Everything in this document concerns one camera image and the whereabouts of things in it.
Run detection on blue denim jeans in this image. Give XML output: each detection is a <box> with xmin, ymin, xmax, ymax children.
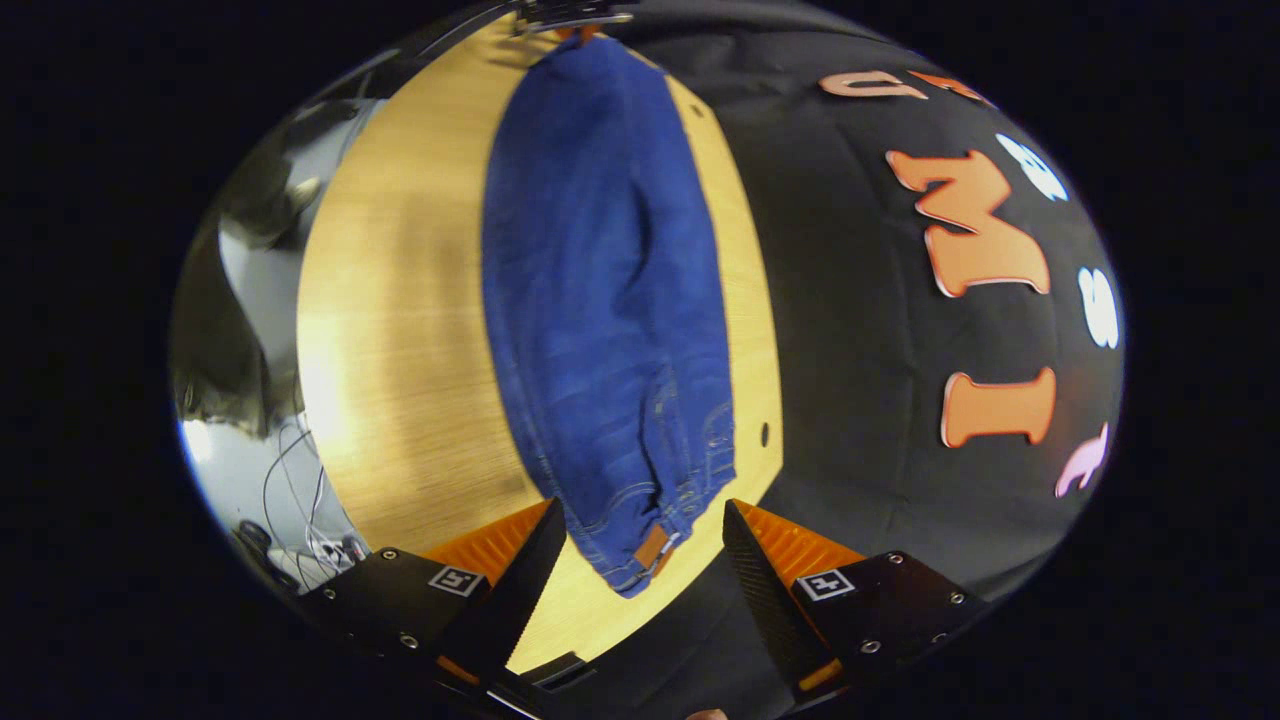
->
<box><xmin>481</xmin><ymin>34</ymin><xmax>739</xmax><ymax>600</ymax></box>

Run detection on thin black cables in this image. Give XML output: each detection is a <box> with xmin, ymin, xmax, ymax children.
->
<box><xmin>238</xmin><ymin>420</ymin><xmax>369</xmax><ymax>593</ymax></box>

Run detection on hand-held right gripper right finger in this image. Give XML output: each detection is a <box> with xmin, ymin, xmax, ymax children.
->
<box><xmin>721</xmin><ymin>498</ymin><xmax>993</xmax><ymax>703</ymax></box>

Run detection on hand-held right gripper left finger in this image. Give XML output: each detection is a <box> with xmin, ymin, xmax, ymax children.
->
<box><xmin>298</xmin><ymin>497</ymin><xmax>569</xmax><ymax>693</ymax></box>

